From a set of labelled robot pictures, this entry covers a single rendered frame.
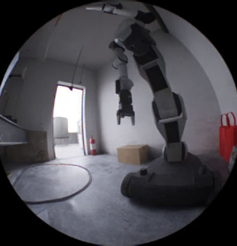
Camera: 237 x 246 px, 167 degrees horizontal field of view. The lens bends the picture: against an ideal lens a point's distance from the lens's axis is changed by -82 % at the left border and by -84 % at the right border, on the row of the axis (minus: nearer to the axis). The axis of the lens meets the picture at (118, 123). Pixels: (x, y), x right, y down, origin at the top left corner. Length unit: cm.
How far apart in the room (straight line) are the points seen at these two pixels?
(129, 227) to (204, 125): 132
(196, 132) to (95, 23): 290
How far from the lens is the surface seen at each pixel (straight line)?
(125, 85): 52
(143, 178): 49
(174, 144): 59
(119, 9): 76
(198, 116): 133
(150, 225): 52
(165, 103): 44
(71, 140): 885
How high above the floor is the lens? 47
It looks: 9 degrees up
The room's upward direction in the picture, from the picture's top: 6 degrees counter-clockwise
